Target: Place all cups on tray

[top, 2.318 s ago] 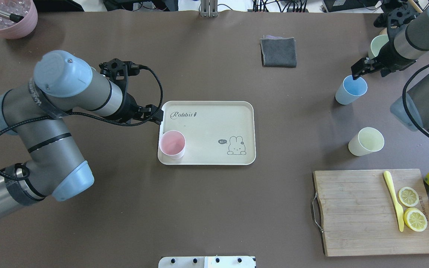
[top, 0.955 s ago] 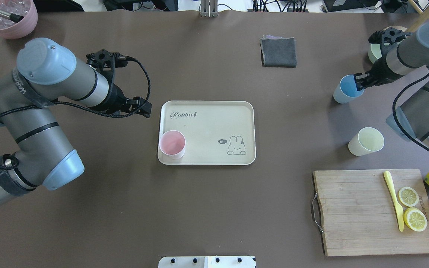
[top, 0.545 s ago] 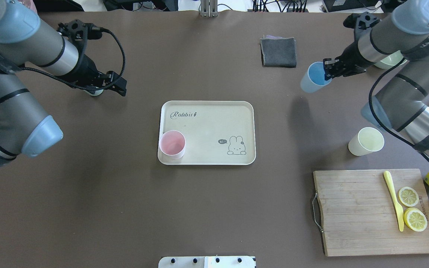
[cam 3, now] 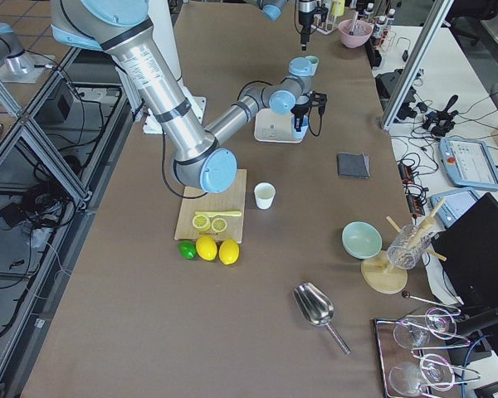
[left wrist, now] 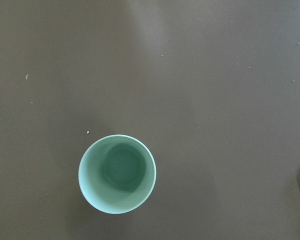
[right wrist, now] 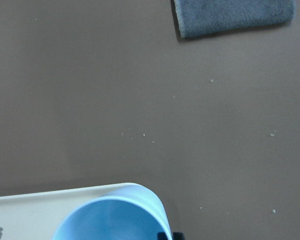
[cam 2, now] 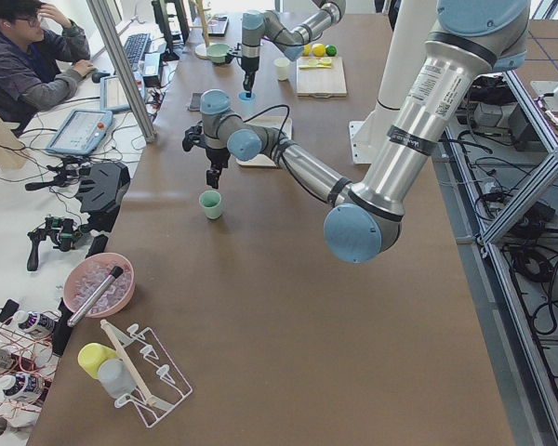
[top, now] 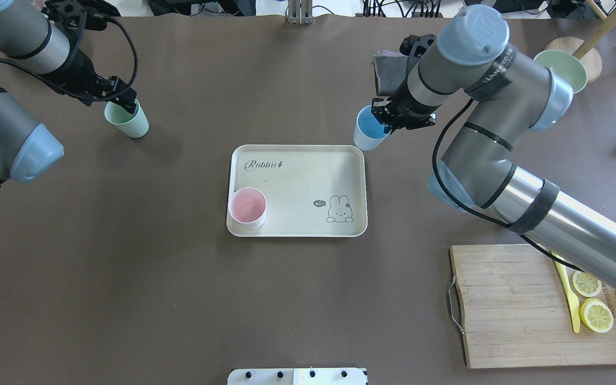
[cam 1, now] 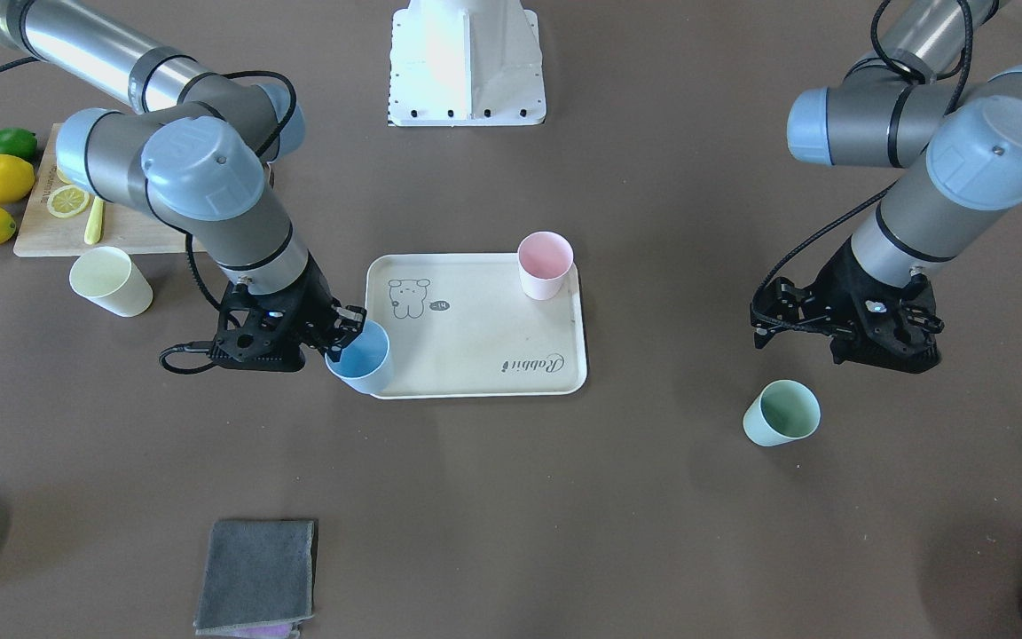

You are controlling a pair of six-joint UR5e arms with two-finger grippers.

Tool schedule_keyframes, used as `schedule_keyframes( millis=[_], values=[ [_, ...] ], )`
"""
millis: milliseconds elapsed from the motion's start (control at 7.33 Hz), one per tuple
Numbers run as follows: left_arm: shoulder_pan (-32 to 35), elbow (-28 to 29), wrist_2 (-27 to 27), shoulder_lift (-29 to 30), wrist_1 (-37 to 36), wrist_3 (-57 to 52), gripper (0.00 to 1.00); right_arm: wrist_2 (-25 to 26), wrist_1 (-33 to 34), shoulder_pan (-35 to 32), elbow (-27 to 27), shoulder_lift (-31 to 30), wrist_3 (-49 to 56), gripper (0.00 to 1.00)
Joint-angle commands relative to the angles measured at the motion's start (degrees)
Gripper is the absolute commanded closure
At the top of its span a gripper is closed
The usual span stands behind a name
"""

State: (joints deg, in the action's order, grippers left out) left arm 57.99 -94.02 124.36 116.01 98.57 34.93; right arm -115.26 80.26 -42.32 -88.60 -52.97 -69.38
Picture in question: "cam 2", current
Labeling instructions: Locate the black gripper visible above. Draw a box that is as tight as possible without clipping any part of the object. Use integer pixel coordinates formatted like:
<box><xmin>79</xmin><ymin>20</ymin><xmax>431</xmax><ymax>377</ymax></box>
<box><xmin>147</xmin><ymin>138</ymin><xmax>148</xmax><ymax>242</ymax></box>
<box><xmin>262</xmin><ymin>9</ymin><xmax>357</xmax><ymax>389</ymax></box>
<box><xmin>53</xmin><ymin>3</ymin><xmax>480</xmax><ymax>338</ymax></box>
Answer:
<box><xmin>206</xmin><ymin>148</ymin><xmax>230</xmax><ymax>190</ymax></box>
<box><xmin>241</xmin><ymin>56</ymin><xmax>259</xmax><ymax>98</ymax></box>

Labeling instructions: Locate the blue cup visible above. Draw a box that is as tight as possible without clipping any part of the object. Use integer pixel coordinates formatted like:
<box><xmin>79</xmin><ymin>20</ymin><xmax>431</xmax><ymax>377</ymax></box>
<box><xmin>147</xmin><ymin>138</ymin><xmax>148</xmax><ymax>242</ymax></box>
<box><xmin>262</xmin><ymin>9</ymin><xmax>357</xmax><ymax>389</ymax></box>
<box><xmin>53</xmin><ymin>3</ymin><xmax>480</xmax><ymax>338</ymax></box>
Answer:
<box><xmin>238</xmin><ymin>91</ymin><xmax>257</xmax><ymax>119</ymax></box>

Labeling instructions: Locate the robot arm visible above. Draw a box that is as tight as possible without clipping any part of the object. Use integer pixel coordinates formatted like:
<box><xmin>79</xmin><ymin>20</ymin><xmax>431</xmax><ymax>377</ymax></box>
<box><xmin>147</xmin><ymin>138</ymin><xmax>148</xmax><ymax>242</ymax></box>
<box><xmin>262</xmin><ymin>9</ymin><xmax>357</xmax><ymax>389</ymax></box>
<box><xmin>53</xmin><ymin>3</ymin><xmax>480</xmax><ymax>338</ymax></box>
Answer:
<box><xmin>198</xmin><ymin>1</ymin><xmax>529</xmax><ymax>263</ymax></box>
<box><xmin>240</xmin><ymin>0</ymin><xmax>346</xmax><ymax>98</ymax></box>

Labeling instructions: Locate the cream rabbit tray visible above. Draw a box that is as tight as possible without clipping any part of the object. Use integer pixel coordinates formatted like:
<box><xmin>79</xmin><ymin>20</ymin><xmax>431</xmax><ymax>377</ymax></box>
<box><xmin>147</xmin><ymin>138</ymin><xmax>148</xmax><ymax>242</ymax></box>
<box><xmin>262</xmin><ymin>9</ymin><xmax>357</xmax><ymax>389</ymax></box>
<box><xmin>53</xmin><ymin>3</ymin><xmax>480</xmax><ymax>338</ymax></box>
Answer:
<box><xmin>235</xmin><ymin>115</ymin><xmax>294</xmax><ymax>169</ymax></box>

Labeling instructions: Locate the mint green cup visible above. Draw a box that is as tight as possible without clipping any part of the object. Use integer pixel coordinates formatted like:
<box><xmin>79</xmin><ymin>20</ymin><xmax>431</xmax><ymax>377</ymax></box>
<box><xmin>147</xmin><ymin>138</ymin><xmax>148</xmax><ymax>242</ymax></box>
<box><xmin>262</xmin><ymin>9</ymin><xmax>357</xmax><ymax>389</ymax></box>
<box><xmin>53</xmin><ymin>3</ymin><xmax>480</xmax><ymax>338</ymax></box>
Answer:
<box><xmin>199</xmin><ymin>190</ymin><xmax>223</xmax><ymax>220</ymax></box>

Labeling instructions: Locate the pale yellow cup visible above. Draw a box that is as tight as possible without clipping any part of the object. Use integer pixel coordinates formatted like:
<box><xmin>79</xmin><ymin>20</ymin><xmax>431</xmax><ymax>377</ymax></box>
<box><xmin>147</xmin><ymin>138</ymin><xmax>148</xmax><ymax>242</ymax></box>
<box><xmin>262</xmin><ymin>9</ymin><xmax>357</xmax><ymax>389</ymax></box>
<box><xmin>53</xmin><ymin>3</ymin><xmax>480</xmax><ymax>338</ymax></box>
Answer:
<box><xmin>273</xmin><ymin>58</ymin><xmax>291</xmax><ymax>82</ymax></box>

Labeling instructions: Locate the grey folded cloth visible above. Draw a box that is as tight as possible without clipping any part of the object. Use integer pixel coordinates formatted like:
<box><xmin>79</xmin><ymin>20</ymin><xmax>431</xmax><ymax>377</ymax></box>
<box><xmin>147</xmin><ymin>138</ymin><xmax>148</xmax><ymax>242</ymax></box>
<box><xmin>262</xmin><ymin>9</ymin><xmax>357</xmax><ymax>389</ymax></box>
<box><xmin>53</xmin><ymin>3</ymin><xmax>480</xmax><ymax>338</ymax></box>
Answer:
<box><xmin>187</xmin><ymin>93</ymin><xmax>202</xmax><ymax>112</ymax></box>

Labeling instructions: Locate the green bowl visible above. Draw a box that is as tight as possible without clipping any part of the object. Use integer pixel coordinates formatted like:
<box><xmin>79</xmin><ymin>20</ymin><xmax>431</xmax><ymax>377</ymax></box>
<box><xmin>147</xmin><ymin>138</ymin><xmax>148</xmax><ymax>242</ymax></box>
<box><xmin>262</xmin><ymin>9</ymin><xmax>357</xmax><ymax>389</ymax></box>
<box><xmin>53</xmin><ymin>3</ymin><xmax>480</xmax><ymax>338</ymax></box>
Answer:
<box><xmin>206</xmin><ymin>43</ymin><xmax>231</xmax><ymax>64</ymax></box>

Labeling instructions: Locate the wooden mug tree stand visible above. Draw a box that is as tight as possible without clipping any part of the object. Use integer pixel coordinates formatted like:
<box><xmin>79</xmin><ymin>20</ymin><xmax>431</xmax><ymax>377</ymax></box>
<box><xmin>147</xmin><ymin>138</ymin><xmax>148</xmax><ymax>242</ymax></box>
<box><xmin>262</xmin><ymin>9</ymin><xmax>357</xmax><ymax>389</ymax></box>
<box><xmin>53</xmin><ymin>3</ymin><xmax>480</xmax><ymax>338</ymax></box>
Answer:
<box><xmin>191</xmin><ymin>0</ymin><xmax>213</xmax><ymax>61</ymax></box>

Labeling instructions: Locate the bamboo cutting board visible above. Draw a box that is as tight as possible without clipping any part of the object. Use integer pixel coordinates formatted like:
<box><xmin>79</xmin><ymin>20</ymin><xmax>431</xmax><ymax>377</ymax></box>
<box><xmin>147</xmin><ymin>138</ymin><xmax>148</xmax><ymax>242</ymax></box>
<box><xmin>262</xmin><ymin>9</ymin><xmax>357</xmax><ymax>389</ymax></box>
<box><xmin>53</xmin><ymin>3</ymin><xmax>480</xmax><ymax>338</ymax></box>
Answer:
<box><xmin>296</xmin><ymin>56</ymin><xmax>347</xmax><ymax>98</ymax></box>

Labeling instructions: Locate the whole lemon upper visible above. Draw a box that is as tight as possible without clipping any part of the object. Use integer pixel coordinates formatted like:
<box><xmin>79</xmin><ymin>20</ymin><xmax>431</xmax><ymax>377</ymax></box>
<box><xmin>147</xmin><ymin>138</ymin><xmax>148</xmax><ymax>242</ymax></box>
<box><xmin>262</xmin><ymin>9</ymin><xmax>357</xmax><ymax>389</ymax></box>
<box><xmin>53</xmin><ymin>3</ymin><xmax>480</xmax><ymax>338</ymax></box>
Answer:
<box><xmin>312</xmin><ymin>44</ymin><xmax>326</xmax><ymax>57</ymax></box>

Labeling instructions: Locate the yellow plastic knife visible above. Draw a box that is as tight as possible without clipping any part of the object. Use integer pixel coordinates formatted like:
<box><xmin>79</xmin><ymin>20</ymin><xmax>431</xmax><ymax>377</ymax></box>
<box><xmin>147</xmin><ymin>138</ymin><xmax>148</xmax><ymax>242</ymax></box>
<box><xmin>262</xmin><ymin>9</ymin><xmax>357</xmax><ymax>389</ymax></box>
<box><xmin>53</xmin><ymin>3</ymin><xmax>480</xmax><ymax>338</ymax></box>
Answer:
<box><xmin>298</xmin><ymin>64</ymin><xmax>333</xmax><ymax>70</ymax></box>

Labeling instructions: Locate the green lime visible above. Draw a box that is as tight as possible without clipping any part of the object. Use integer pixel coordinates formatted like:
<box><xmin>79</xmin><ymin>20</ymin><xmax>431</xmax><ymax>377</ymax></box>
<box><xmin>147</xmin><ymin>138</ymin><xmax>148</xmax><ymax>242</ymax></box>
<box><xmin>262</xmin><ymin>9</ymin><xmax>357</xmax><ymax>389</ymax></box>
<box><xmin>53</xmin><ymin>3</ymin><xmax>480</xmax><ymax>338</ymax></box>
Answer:
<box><xmin>325</xmin><ymin>45</ymin><xmax>338</xmax><ymax>57</ymax></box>

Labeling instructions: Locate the black keyboard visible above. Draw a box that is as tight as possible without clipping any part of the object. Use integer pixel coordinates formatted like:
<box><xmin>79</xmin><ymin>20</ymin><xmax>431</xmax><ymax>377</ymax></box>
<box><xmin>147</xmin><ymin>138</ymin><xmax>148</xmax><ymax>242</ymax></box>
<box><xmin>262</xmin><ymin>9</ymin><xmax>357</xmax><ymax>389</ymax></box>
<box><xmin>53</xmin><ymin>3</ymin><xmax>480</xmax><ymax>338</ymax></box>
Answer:
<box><xmin>123</xmin><ymin>33</ymin><xmax>151</xmax><ymax>65</ymax></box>

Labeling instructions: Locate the teach pendant far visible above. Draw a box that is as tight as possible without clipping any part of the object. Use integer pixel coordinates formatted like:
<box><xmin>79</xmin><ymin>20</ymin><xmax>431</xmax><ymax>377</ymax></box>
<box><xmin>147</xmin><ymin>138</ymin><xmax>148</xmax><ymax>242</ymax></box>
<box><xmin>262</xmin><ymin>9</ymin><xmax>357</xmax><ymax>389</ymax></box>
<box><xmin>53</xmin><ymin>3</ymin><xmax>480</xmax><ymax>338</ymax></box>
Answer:
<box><xmin>100</xmin><ymin>72</ymin><xmax>147</xmax><ymax>113</ymax></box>

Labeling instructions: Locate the teach pendant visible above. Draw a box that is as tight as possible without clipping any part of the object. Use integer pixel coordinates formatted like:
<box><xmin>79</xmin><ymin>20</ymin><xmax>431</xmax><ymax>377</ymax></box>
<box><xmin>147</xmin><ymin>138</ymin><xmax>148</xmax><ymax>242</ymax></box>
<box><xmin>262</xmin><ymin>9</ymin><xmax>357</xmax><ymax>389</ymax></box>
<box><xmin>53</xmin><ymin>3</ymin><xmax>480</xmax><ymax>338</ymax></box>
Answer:
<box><xmin>45</xmin><ymin>110</ymin><xmax>113</xmax><ymax>156</ymax></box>
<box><xmin>100</xmin><ymin>72</ymin><xmax>147</xmax><ymax>113</ymax></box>

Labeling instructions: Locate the metal scoop in bowl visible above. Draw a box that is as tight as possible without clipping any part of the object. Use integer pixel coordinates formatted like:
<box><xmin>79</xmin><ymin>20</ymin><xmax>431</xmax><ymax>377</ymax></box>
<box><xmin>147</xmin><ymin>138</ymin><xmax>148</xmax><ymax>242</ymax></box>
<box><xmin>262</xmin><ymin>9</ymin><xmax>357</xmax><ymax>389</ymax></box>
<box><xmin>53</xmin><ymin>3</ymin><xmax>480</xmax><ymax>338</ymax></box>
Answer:
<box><xmin>67</xmin><ymin>266</ymin><xmax>124</xmax><ymax>328</ymax></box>

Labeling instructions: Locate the teach pendant near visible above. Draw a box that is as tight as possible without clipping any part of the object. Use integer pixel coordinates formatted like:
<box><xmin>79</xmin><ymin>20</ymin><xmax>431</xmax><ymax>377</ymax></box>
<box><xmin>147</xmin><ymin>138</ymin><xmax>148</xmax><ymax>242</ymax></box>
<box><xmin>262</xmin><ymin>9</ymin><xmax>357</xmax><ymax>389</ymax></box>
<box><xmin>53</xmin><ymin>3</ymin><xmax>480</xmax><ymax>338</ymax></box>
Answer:
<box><xmin>45</xmin><ymin>110</ymin><xmax>113</xmax><ymax>156</ymax></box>

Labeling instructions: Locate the pink bowl with ice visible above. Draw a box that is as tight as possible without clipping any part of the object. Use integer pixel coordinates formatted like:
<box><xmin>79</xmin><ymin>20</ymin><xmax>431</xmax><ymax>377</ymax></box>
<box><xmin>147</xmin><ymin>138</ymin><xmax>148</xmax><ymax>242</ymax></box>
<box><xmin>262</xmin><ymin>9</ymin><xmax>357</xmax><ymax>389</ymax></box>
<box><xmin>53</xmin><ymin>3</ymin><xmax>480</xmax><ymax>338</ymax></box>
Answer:
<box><xmin>62</xmin><ymin>252</ymin><xmax>137</xmax><ymax>319</ymax></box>

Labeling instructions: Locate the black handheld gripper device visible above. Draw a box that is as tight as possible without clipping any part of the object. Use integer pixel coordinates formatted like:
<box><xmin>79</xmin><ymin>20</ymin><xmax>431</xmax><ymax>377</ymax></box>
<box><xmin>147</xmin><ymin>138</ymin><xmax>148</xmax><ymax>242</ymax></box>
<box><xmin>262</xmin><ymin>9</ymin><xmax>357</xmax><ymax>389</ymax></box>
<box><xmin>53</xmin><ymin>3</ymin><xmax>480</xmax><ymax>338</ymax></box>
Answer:
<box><xmin>26</xmin><ymin>216</ymin><xmax>90</xmax><ymax>271</ymax></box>

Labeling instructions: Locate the seated person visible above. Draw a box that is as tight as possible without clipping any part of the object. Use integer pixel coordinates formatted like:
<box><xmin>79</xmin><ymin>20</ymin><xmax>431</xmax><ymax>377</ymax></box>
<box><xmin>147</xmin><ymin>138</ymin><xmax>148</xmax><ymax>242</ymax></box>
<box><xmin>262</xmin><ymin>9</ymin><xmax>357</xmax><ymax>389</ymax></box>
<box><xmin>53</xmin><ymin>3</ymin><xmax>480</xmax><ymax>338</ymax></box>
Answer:
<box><xmin>0</xmin><ymin>1</ymin><xmax>96</xmax><ymax>136</ymax></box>

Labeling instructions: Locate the yellow cup on rack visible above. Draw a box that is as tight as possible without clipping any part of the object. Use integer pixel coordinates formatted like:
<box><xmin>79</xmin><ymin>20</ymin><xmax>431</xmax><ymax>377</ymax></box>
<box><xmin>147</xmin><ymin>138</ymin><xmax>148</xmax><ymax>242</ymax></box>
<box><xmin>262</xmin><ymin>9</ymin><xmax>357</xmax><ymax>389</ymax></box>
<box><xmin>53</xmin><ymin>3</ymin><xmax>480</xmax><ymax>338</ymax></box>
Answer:
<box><xmin>77</xmin><ymin>343</ymin><xmax>118</xmax><ymax>379</ymax></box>

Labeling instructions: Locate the grey cup on rack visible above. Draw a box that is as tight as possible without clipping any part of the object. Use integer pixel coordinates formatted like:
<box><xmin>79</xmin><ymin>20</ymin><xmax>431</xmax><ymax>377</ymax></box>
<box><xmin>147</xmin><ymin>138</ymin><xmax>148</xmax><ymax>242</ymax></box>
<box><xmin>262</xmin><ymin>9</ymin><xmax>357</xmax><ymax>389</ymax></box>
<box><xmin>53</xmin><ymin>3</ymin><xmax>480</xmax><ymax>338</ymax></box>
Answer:
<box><xmin>98</xmin><ymin>359</ymin><xmax>137</xmax><ymax>399</ymax></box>

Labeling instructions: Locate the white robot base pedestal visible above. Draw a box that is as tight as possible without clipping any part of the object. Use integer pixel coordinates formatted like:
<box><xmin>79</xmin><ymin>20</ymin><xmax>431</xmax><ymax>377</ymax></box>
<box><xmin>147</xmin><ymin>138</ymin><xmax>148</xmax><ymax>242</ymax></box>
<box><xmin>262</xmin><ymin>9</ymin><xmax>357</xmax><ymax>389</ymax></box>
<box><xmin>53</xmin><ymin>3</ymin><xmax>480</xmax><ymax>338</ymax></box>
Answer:
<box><xmin>350</xmin><ymin>0</ymin><xmax>436</xmax><ymax>164</ymax></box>

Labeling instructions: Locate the white wire cup rack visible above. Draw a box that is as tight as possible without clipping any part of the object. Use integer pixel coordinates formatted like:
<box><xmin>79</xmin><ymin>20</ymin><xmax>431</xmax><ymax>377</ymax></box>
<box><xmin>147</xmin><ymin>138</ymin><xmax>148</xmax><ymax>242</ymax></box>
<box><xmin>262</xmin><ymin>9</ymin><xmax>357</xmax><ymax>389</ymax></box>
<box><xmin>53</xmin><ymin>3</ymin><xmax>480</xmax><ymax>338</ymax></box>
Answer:
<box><xmin>100</xmin><ymin>319</ymin><xmax>193</xmax><ymax>428</ymax></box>

